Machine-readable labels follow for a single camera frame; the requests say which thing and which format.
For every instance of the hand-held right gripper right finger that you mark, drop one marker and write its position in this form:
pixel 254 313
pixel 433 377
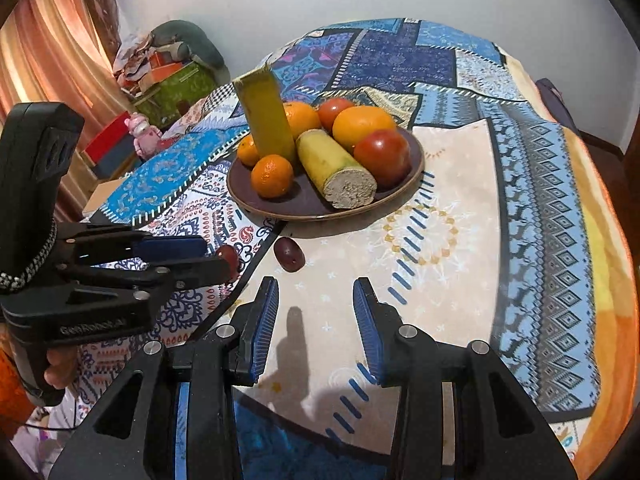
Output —
pixel 370 325

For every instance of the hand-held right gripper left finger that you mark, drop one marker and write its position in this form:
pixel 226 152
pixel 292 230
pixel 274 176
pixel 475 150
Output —
pixel 265 320

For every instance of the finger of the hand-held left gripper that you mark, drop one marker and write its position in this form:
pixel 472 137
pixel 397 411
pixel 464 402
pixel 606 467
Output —
pixel 190 272
pixel 170 247

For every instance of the brown round plate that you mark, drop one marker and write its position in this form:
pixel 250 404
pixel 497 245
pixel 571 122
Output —
pixel 300 202

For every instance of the small mandarin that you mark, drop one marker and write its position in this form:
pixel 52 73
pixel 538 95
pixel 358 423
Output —
pixel 271 175
pixel 247 151

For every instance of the red tomato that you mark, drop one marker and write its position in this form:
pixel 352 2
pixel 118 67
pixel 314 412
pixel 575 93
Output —
pixel 334 111
pixel 382 157

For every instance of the medium orange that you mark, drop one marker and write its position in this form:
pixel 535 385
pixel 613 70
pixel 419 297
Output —
pixel 301 119

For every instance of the large orange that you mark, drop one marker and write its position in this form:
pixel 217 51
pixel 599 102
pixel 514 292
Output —
pixel 363 126

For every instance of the person's left hand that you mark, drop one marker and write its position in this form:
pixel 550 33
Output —
pixel 61 367

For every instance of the cardboard box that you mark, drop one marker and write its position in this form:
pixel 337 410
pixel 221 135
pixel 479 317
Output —
pixel 102 200

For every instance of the red box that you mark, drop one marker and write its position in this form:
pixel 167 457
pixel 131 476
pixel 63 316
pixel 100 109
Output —
pixel 107 145

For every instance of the orange striped curtain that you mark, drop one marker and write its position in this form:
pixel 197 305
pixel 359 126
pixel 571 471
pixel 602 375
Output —
pixel 45 60

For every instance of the pink plush toy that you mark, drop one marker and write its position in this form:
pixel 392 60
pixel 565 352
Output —
pixel 144 135

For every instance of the pile of clothes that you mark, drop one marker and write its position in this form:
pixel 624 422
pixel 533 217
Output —
pixel 132 62

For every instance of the green storage box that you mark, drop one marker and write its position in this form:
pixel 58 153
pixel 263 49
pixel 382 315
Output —
pixel 175 92

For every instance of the black white checkered cloth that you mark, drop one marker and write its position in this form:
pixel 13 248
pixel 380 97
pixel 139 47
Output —
pixel 217 97

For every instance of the blue patchwork blanket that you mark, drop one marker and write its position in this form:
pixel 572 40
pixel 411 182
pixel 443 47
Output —
pixel 450 185

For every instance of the orange box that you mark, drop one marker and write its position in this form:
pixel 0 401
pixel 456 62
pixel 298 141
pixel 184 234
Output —
pixel 165 59

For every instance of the grey-green pillow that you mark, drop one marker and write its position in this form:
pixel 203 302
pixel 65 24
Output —
pixel 192 40

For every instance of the grey backpack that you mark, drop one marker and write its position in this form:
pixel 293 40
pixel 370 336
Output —
pixel 555 105

